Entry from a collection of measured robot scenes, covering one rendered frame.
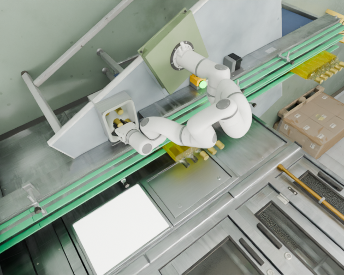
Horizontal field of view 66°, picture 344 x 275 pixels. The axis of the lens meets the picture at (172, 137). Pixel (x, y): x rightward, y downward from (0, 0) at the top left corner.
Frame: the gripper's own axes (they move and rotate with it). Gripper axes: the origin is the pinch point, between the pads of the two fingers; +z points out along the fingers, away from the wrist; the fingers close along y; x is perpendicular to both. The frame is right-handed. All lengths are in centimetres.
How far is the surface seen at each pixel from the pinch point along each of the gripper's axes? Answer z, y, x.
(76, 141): 11.1, -21.3, -4.4
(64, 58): 60, -2, 24
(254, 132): -18, 81, -42
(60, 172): 9.3, -35.3, -15.9
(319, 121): 87, 371, -231
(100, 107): 2.4, -5.1, 11.9
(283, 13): 33, 174, 6
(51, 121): 27.1, -26.8, 4.2
